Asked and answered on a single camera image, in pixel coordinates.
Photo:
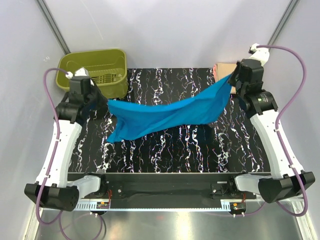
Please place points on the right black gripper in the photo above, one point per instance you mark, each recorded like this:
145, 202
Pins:
237, 69

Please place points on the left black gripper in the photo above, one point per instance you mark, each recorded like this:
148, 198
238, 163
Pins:
103, 100

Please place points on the blue t shirt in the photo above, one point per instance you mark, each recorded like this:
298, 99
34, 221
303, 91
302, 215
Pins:
136, 120

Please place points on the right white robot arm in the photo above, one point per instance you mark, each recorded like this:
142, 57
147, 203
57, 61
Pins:
287, 176

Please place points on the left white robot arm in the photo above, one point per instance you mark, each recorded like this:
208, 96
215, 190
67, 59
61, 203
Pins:
65, 134

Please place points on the folded peach t shirt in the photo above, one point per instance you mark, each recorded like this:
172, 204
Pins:
221, 70

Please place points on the olive green plastic basket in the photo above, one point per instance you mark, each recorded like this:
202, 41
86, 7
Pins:
107, 68

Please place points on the black marbled table mat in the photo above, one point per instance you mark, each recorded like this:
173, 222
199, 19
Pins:
230, 144

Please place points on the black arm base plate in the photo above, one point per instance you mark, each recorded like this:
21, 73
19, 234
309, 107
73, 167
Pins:
126, 185

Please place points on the aluminium frame rail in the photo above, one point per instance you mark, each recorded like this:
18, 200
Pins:
66, 197

